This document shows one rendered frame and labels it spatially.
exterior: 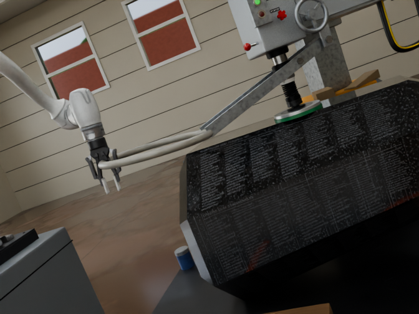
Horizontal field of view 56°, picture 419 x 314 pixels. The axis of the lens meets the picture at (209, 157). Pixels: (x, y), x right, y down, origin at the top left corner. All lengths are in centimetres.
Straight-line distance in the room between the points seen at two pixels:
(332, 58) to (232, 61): 549
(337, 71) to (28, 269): 200
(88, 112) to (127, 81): 690
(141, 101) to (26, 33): 288
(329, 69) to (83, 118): 153
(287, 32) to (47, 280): 128
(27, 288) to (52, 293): 10
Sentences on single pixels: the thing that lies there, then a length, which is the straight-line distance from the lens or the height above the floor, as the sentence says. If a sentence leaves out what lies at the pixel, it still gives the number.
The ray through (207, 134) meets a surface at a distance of 154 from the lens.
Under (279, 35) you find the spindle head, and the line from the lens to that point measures 171.
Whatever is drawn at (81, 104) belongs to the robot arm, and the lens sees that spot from 165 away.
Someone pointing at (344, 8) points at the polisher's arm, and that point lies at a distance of 188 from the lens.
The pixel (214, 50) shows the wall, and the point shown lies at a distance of 801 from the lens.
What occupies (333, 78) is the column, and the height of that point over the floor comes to 86.
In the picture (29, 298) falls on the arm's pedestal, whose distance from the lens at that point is 132.
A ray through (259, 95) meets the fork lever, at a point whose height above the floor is 97.
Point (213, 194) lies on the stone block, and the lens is 170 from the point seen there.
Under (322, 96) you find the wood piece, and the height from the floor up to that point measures 81.
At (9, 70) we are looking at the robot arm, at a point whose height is 138.
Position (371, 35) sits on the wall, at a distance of 803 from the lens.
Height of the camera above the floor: 106
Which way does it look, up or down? 9 degrees down
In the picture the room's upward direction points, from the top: 21 degrees counter-clockwise
